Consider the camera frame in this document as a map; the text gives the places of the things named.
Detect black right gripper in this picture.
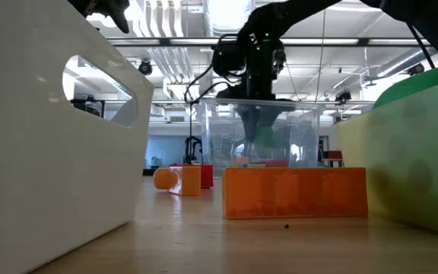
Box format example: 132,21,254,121
236,40,296,148

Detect black ceiling light rail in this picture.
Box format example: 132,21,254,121
106,37,433,48

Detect black background monitor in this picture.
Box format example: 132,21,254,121
69,97,106,119

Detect white plastic bin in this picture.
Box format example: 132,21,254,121
0,0,155,274

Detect clear plastic container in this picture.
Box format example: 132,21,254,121
195,97,325,170

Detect red background chair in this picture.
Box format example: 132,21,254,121
320,150,345,169

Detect silver ventilation duct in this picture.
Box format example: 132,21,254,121
362,46,438,88
203,0,257,39

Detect orange wedge toy block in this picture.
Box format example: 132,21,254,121
153,166,202,197

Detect black ceiling spotlight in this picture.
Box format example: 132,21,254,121
334,90,354,104
138,59,154,77
406,62,427,77
273,48,287,76

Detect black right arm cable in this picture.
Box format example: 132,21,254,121
183,62,239,164

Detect orange long toy block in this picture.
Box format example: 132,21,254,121
221,167,370,221

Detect yellow translucent plastic bin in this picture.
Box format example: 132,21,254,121
335,75,438,241

